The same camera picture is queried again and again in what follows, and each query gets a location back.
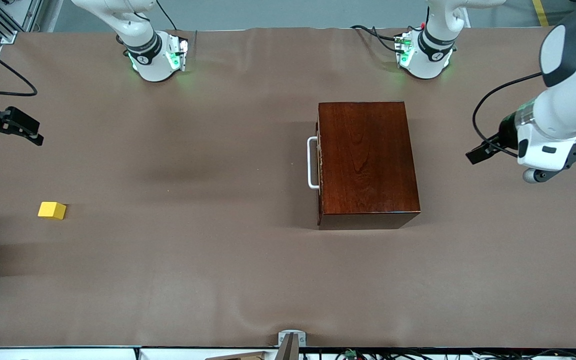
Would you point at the yellow block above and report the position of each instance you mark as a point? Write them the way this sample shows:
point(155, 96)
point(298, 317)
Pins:
point(50, 210)

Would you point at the brown cardboard piece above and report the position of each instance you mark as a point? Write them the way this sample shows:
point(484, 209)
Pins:
point(243, 357)

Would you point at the brown table cover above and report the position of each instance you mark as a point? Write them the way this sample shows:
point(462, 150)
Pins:
point(168, 250)

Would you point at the aluminium camera post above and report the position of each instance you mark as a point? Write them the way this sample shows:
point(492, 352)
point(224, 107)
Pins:
point(290, 350)

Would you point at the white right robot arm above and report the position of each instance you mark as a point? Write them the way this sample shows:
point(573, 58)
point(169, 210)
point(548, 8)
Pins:
point(150, 60)

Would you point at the green terminal connector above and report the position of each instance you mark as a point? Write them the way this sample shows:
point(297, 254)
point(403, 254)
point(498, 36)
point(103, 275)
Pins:
point(351, 354)

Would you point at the dark brown wooden cabinet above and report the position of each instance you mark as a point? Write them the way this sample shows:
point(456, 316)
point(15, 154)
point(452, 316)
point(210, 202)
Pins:
point(368, 160)

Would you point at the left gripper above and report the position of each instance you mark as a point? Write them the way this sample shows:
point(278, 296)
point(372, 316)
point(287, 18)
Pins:
point(506, 131)

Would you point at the aluminium frame profile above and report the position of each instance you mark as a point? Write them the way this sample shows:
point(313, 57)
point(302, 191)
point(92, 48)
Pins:
point(28, 15)

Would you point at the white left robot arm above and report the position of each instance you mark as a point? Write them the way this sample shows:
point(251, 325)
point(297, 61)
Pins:
point(568, 50)

